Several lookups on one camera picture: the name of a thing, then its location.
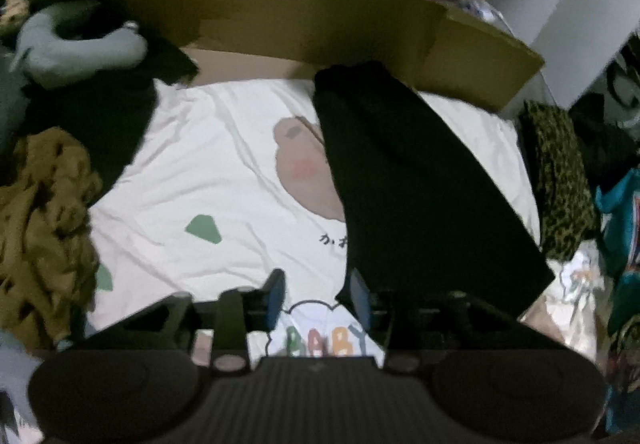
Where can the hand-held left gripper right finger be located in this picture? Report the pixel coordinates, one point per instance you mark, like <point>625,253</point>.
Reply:
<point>360,299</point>

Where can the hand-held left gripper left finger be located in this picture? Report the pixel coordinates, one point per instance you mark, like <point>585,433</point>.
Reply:
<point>275,295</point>

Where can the black shorts floral side panels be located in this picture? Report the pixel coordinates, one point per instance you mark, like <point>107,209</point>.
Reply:
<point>410,199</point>

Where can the white printed bedsheet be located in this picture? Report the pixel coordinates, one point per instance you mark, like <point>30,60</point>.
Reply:
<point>200,164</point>

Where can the leopard print cloth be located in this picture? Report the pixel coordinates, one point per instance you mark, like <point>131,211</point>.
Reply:
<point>560,174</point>

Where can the black cloth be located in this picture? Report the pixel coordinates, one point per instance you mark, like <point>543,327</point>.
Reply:
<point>100,124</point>

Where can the mustard brown garment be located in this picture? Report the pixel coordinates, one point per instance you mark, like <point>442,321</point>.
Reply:
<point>40,224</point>

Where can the light blue cloth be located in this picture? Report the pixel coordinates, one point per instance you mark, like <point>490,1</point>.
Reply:
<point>20,374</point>

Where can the teal garment at right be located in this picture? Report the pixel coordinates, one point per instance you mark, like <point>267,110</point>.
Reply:
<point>617,214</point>

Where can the large brown cardboard box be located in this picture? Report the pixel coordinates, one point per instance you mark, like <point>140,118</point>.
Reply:
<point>300,9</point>

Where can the grey neck pillow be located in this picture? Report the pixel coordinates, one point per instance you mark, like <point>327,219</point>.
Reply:
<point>65,59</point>

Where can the dark green cloth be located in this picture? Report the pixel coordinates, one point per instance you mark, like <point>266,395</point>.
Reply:
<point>10,104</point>

